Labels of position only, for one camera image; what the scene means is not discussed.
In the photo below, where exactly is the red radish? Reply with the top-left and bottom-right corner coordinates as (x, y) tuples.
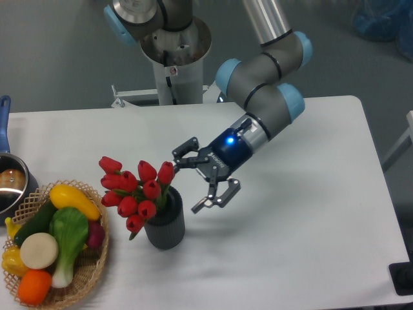
(86, 222), (105, 249)

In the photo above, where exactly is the black box at edge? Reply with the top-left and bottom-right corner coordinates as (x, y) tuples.
(388, 262), (412, 296)

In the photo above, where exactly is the yellow banana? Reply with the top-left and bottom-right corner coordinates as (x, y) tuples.
(5, 217), (22, 240)

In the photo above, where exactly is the orange fruit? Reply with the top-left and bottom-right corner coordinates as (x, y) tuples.
(17, 269), (52, 305)

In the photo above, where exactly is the yellow bell pepper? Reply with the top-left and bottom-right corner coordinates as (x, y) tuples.
(1, 245), (29, 277)

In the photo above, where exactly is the beige round bun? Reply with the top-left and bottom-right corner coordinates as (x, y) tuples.
(20, 232), (59, 269)

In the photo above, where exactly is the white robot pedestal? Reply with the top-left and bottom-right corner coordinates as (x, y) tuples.
(112, 17), (212, 107)

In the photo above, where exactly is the dark grey ribbed vase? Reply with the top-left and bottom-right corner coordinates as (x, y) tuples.
(144, 187), (186, 250)

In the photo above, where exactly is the woven wicker basket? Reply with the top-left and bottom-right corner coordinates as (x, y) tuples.
(1, 180), (109, 309)

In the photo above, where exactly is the blue handled saucepan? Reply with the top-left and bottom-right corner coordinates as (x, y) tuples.
(1, 95), (38, 226)

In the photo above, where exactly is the green cucumber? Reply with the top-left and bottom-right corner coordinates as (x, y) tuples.
(14, 200), (57, 247)

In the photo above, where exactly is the green bok choy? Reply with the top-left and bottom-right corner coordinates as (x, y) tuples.
(49, 207), (88, 289)

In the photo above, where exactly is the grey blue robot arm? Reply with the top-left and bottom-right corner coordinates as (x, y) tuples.
(104, 1), (312, 212)

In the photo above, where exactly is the yellow squash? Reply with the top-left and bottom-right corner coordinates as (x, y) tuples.
(49, 184), (101, 221)

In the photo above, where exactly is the red tulip bouquet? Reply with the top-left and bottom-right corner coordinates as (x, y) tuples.
(98, 156), (175, 240)

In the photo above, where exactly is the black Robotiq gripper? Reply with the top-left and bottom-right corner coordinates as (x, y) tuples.
(172, 128), (252, 214)

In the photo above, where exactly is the white frame at right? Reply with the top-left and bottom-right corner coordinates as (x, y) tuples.
(381, 111), (412, 172)

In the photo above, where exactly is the blue plastic bag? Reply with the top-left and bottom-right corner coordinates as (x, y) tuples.
(351, 1), (412, 61)

